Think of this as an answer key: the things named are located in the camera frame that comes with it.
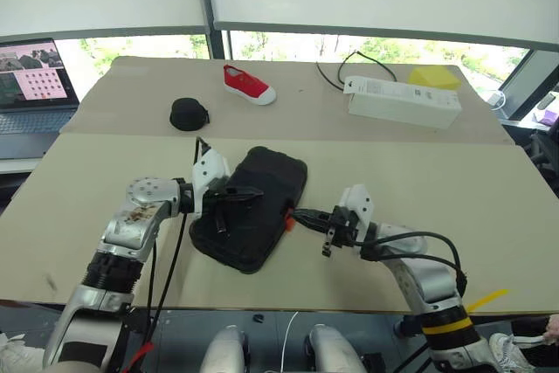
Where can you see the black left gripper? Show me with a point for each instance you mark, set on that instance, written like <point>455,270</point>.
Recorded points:
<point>218,216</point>

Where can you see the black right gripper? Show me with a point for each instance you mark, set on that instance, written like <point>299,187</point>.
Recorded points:
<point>342,231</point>

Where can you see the black plastic tool case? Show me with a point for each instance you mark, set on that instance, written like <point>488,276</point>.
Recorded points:
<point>257,224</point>

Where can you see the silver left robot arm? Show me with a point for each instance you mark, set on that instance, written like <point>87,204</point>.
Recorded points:
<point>140,220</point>

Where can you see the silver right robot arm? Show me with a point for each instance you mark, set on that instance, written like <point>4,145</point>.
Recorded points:
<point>419,268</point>

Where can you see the round black zip pouch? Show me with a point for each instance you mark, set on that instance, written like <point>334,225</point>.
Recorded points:
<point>188,114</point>

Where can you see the red white canvas shoe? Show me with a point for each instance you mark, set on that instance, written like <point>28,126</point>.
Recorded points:
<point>249,87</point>

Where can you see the silver rounded robot leg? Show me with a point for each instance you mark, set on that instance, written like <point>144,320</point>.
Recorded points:
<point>334,349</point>
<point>225,349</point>

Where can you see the long white cardboard box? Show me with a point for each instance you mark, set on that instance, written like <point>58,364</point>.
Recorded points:
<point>402,102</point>

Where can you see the yellow block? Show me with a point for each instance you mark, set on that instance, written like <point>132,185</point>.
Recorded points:
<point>434,78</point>

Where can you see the small white charger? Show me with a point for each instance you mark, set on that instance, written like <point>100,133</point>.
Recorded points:
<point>497,100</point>

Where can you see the open laptop computer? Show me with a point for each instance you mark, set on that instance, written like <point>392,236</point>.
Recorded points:
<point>30,106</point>

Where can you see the black office chair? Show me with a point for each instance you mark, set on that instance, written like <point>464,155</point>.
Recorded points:
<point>543,159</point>

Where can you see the white sneaker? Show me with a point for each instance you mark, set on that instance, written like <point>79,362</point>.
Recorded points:
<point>19,353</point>
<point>511,353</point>

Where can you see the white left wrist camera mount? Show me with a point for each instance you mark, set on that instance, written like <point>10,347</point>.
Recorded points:
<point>209,167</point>

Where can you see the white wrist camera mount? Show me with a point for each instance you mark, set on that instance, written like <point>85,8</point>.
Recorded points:
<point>209,167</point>
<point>356,202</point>

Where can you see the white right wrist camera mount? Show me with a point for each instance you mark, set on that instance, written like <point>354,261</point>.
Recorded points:
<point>356,202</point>

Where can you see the dark window frame post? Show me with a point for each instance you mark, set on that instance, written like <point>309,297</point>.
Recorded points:
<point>216,41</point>

